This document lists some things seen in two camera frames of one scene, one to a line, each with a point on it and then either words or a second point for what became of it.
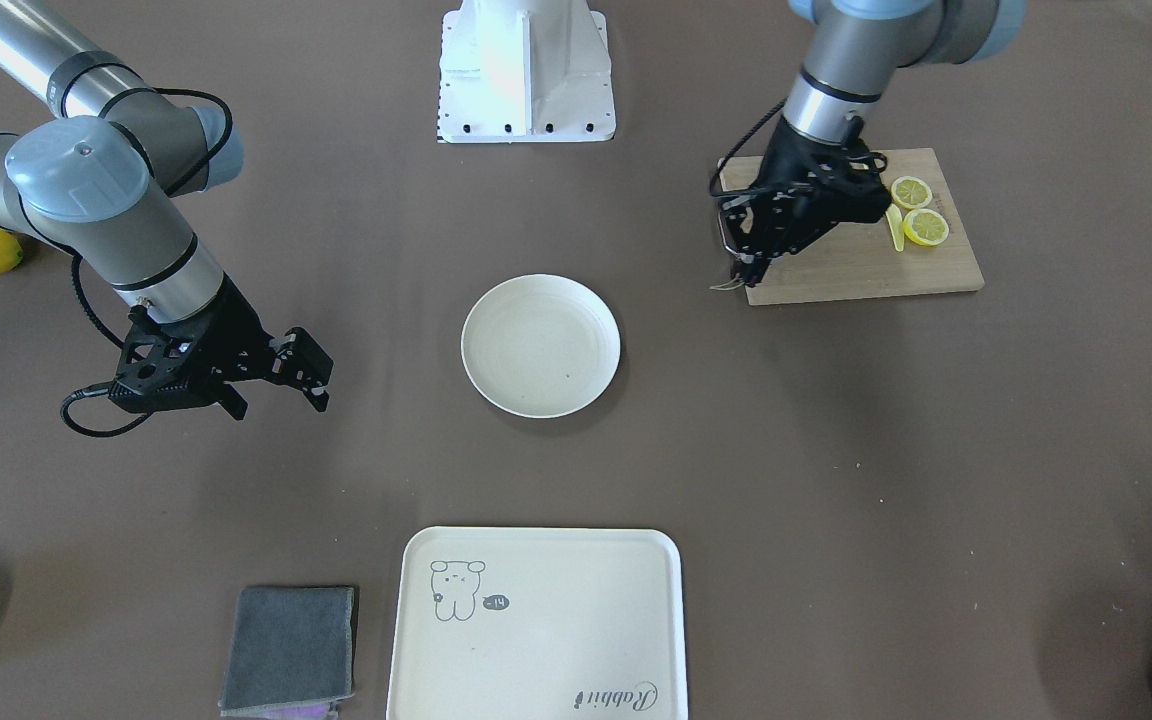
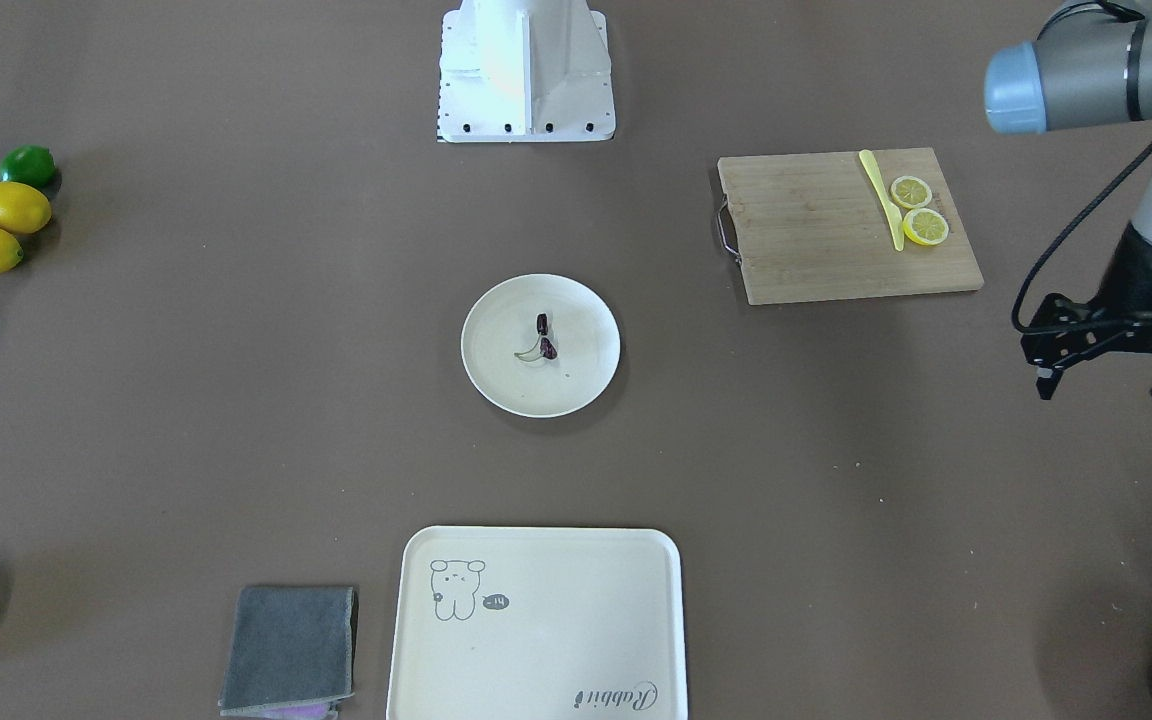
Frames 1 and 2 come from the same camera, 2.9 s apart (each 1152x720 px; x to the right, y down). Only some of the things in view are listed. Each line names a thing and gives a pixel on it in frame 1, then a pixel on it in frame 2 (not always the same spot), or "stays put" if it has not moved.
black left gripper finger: [754, 252] → [1046, 380]
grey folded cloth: [289, 646] stays put
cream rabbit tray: [534, 623] stays put
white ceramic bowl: [541, 346] stays put
